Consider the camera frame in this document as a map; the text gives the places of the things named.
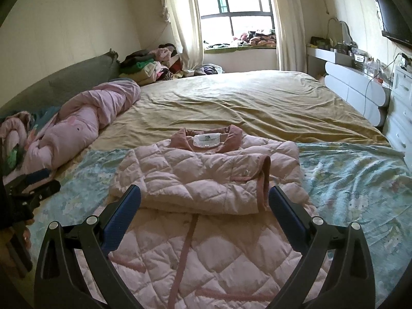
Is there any cluster of cosmetics bottles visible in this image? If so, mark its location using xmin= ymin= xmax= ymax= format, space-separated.
xmin=335 ymin=42 xmax=387 ymax=78

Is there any cartoon printed bedsheet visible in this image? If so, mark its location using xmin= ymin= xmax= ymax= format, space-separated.
xmin=32 ymin=142 xmax=412 ymax=306

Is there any clothes heap on windowsill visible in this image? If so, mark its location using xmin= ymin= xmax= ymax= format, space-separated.
xmin=232 ymin=29 xmax=277 ymax=47

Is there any white vanity table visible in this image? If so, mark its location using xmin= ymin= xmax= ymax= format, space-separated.
xmin=306 ymin=45 xmax=391 ymax=126

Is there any yellow bedsheet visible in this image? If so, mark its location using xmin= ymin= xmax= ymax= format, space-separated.
xmin=84 ymin=69 xmax=391 ymax=155

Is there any pile of folded clothes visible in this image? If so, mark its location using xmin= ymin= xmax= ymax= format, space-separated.
xmin=119 ymin=42 xmax=184 ymax=86

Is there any scalloped vanity mirror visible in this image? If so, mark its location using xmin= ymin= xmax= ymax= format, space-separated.
xmin=327 ymin=17 xmax=351 ymax=44

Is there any dark clothes heap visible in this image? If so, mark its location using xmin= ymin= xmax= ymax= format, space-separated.
xmin=200 ymin=64 xmax=224 ymax=76

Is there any window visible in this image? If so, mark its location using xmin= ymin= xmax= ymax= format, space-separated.
xmin=193 ymin=0 xmax=277 ymax=44

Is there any white chest of drawers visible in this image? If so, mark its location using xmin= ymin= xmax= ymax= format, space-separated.
xmin=383 ymin=66 xmax=412 ymax=155

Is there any grey headboard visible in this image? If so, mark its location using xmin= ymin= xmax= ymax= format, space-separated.
xmin=0 ymin=49 xmax=121 ymax=119

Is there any pink rolled duvet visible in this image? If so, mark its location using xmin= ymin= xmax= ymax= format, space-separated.
xmin=19 ymin=80 xmax=142 ymax=181

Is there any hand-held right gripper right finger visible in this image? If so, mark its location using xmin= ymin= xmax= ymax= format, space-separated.
xmin=269 ymin=186 xmax=377 ymax=309

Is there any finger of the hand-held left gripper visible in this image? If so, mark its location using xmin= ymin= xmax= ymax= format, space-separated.
xmin=6 ymin=178 xmax=62 ymax=208

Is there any black wall television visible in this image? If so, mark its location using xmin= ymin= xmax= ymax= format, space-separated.
xmin=373 ymin=0 xmax=412 ymax=44

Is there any cream curtain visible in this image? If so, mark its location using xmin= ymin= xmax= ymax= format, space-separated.
xmin=267 ymin=0 xmax=308 ymax=71
xmin=161 ymin=0 xmax=205 ymax=71

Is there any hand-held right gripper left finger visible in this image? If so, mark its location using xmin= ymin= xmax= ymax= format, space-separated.
xmin=34 ymin=185 xmax=142 ymax=309

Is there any pink quilted coat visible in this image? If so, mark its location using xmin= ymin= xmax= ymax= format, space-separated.
xmin=106 ymin=124 xmax=332 ymax=309

